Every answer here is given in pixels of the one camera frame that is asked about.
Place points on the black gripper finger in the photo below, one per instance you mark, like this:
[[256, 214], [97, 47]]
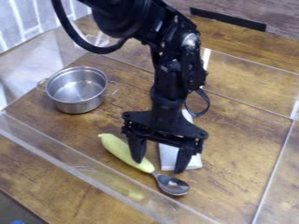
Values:
[[182, 159], [136, 144]]

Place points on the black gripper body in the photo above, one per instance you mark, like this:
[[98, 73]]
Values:
[[178, 134]]

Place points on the toy cleaver knife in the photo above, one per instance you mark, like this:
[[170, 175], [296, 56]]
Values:
[[168, 154]]

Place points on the spoon with yellow handle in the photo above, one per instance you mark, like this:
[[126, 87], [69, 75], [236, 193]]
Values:
[[170, 185]]

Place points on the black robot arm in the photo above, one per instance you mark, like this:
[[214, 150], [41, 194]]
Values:
[[158, 26]]

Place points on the clear acrylic table barrier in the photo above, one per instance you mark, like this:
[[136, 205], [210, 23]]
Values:
[[58, 173]]

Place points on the small steel pot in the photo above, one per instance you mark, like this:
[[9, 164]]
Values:
[[77, 89]]

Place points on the black wall strip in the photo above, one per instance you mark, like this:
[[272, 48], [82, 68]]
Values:
[[228, 19]]

